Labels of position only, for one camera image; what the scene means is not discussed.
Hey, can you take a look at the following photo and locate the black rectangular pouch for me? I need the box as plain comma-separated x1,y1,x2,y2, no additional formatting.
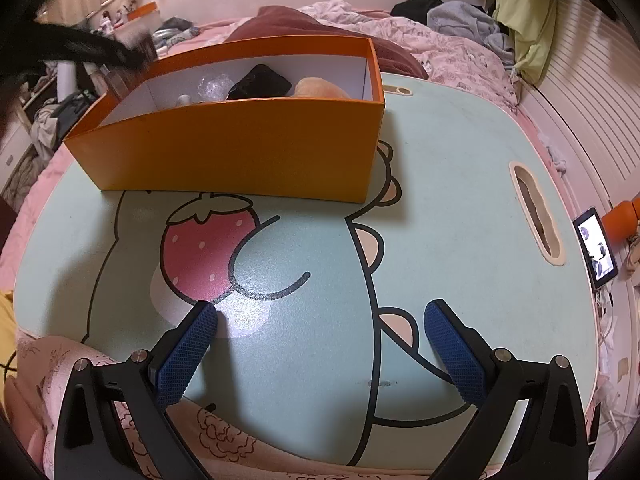
226,64,292,101

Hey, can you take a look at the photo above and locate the clear plastic item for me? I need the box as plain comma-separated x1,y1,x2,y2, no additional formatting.
197,76,232,103

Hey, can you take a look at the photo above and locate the orange cardboard box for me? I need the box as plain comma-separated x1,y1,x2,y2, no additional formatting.
63,36,386,205

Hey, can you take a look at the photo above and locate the mint cartoon lap table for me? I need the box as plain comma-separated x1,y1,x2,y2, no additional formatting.
14,72,603,468

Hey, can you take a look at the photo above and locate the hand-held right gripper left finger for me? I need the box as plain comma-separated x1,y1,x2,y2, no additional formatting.
52,301,219,480

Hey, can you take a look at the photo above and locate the light green garment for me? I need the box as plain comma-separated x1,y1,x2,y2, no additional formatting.
492,0,558,86

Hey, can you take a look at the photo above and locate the beige plush toy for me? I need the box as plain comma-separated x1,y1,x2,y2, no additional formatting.
292,76,351,101

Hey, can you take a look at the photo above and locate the orange box lid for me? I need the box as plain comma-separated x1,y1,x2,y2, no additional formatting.
126,1,160,22

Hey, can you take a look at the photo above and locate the pile of clothes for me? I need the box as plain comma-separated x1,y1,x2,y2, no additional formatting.
30,90,98,161

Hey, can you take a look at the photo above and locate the dark red pillow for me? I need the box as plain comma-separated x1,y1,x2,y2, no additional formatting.
223,6,430,80

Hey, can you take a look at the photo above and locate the black garment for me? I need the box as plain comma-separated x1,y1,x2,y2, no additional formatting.
390,0,453,18

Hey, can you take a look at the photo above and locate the orange object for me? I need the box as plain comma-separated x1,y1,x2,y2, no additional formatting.
602,200,640,241

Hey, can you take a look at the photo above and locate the white roll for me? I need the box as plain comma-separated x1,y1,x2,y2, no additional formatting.
56,60,77,106

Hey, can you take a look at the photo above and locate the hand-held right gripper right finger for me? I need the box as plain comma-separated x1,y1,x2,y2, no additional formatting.
423,298,589,480

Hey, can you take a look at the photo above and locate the row of small shelf items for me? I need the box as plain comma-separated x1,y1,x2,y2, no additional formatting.
95,4,138,31

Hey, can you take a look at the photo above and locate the blue patterned cloth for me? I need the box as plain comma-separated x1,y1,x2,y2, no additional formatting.
152,27,201,48

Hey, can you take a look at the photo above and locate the grey blue hoodie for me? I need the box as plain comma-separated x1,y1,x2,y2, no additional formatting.
427,1,516,66

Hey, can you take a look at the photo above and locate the pink floral duvet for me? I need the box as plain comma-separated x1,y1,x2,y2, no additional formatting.
0,0,523,480

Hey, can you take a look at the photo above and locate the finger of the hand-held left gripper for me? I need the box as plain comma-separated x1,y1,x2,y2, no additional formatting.
30,24,147,68

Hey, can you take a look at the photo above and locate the smartphone with lit screen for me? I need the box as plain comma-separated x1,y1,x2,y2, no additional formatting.
572,206,619,290

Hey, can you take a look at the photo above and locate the white slatted panel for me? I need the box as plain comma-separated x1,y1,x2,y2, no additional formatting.
520,0,640,271

